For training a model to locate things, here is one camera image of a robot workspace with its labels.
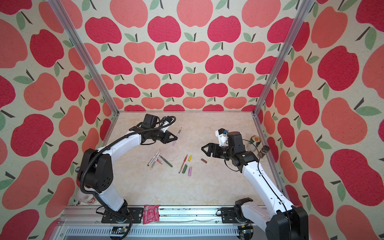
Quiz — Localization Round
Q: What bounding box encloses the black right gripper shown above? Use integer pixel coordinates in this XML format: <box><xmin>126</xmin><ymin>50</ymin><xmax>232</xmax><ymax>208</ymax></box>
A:
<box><xmin>201</xmin><ymin>142</ymin><xmax>234</xmax><ymax>162</ymax></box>

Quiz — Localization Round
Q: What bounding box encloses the green pen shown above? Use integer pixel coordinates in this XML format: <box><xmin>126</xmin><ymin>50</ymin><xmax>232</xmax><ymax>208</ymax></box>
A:
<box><xmin>160</xmin><ymin>155</ymin><xmax>173</xmax><ymax>168</ymax></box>

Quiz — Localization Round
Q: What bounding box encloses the pink pen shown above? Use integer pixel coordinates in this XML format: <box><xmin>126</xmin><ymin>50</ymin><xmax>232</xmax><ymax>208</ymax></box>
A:
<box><xmin>172</xmin><ymin>127</ymin><xmax>182</xmax><ymax>146</ymax></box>

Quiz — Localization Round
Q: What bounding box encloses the green pen cap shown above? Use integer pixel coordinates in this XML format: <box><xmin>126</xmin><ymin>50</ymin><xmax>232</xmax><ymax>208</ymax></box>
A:
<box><xmin>182</xmin><ymin>165</ymin><xmax>188</xmax><ymax>174</ymax></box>

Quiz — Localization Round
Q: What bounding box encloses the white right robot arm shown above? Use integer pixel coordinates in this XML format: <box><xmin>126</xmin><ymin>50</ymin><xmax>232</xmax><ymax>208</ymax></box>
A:
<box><xmin>202</xmin><ymin>143</ymin><xmax>309</xmax><ymax>240</ymax></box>

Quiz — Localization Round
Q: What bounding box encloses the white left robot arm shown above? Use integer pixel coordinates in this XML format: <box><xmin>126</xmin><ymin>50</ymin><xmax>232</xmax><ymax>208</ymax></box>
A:
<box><xmin>78</xmin><ymin>123</ymin><xmax>177</xmax><ymax>219</ymax></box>

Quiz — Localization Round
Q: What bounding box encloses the red gel pen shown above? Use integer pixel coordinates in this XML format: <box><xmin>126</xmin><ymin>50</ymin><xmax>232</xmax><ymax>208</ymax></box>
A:
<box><xmin>178</xmin><ymin>154</ymin><xmax>188</xmax><ymax>174</ymax></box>

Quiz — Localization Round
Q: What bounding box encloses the white pen black tip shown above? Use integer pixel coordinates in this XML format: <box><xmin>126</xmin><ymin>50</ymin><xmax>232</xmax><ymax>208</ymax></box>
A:
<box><xmin>147</xmin><ymin>150</ymin><xmax>161</xmax><ymax>166</ymax></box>

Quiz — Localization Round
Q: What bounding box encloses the green drink can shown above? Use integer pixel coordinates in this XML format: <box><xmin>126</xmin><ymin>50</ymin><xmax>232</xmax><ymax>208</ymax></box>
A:
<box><xmin>247</xmin><ymin>135</ymin><xmax>261</xmax><ymax>152</ymax></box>

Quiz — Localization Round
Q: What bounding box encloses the brown spice jar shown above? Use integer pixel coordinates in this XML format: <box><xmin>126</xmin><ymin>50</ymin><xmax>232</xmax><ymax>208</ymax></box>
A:
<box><xmin>258</xmin><ymin>145</ymin><xmax>270</xmax><ymax>159</ymax></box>

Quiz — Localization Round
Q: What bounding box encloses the pink snack packet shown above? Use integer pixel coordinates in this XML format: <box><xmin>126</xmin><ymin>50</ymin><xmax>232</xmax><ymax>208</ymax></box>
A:
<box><xmin>143</xmin><ymin>205</ymin><xmax>160</xmax><ymax>225</ymax></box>

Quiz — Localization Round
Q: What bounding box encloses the clear plastic cup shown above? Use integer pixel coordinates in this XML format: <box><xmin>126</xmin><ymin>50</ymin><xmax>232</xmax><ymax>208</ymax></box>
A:
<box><xmin>77</xmin><ymin>190</ymin><xmax>97</xmax><ymax>205</ymax></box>

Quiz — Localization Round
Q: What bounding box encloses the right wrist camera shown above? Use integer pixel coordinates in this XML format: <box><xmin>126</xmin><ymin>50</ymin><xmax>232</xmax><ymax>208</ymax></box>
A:
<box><xmin>215</xmin><ymin>128</ymin><xmax>229</xmax><ymax>147</ymax></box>

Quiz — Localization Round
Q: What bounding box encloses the black corrugated cable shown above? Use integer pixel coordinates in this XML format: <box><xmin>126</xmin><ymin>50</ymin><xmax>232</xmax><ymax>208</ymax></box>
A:
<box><xmin>78</xmin><ymin>115</ymin><xmax>177</xmax><ymax>193</ymax></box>

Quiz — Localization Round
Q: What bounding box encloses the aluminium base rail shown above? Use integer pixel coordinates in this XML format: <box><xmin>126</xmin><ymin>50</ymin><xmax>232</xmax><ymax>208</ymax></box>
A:
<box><xmin>49</xmin><ymin>205</ymin><xmax>304</xmax><ymax>240</ymax></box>

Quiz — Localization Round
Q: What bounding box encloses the aluminium frame post right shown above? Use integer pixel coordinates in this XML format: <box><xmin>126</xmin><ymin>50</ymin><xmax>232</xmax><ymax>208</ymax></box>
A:
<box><xmin>252</xmin><ymin>0</ymin><xmax>315</xmax><ymax>119</ymax></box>

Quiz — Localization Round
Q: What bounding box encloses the aluminium frame post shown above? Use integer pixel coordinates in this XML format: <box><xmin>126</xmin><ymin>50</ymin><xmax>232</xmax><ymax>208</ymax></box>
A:
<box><xmin>48</xmin><ymin>0</ymin><xmax>120</xmax><ymax>116</ymax></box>
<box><xmin>252</xmin><ymin>0</ymin><xmax>315</xmax><ymax>119</ymax></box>

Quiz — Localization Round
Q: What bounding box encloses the aluminium frame post left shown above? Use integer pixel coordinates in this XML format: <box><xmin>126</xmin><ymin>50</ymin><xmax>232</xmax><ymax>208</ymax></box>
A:
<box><xmin>48</xmin><ymin>0</ymin><xmax>120</xmax><ymax>116</ymax></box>

